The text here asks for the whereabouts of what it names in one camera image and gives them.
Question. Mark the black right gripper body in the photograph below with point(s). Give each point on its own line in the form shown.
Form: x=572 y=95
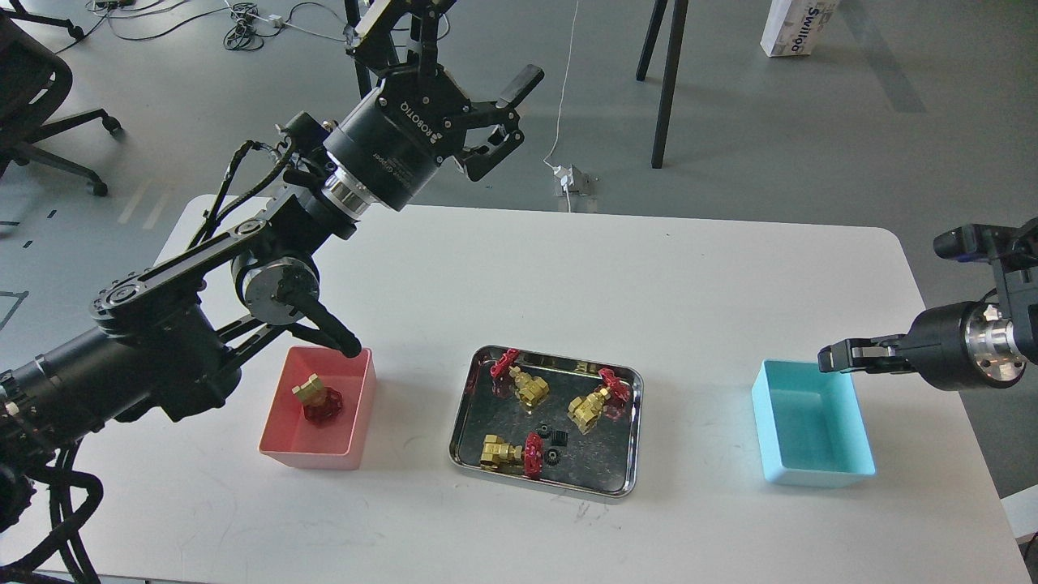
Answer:
x=935 y=347

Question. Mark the black table leg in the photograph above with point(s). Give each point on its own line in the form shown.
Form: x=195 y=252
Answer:
x=670 y=72
x=353 y=15

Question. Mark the brass valve red handle bottom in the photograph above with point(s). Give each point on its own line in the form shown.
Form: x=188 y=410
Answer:
x=497 y=452

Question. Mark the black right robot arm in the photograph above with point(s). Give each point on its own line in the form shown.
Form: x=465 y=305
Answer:
x=985 y=344

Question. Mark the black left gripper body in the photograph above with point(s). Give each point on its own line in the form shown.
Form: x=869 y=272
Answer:
x=394 y=140

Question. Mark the pink plastic box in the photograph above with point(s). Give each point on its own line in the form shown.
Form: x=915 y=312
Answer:
x=336 y=443

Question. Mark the white power adapter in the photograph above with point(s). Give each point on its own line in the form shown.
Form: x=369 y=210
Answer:
x=570 y=181

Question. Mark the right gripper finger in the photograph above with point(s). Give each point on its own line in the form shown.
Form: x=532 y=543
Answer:
x=880 y=365
x=863 y=351

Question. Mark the black office chair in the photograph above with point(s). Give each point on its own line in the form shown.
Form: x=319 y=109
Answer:
x=34 y=83

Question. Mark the brass valve red handle top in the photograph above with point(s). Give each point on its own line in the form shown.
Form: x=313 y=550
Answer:
x=508 y=378

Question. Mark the blue plastic box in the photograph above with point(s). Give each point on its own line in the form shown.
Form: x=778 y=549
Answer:
x=809 y=426

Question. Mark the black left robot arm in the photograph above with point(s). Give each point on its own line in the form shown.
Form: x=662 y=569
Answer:
x=176 y=335

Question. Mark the brass valve red handle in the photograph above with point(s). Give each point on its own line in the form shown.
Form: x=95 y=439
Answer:
x=508 y=378
x=611 y=396
x=320 y=404
x=497 y=452

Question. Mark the white cardboard box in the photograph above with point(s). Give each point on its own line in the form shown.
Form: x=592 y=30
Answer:
x=793 y=28

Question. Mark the metal tray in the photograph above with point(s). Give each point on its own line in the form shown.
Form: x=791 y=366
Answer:
x=601 y=463

